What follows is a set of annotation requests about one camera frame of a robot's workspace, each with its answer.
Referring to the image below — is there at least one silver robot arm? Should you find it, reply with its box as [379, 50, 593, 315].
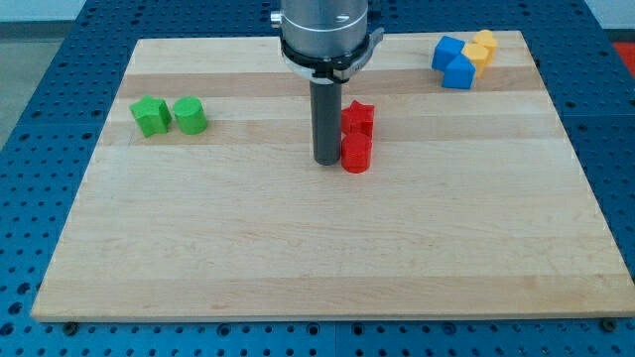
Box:
[270, 0, 384, 85]

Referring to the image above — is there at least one red star block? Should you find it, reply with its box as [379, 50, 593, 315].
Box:
[341, 100, 375, 138]

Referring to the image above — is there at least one green star block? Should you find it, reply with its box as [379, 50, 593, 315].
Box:
[129, 95, 172, 138]

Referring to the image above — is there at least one red cylinder block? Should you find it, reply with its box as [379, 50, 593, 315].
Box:
[341, 132, 372, 174]

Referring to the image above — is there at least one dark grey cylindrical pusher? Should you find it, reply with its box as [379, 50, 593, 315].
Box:
[310, 82, 341, 166]

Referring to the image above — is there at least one wooden board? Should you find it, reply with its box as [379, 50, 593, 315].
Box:
[32, 31, 634, 322]

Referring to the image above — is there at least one green cylinder block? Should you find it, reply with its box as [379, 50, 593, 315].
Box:
[173, 96, 208, 135]

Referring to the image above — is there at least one blue pentagon block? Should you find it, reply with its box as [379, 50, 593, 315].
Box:
[442, 55, 476, 89]

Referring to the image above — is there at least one blue cube block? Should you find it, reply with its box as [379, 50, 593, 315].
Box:
[432, 36, 465, 71]

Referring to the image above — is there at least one yellow hexagon block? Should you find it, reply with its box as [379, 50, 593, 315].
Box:
[461, 43, 490, 77]

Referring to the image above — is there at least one yellow heart block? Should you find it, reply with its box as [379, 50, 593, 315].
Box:
[472, 29, 498, 65]

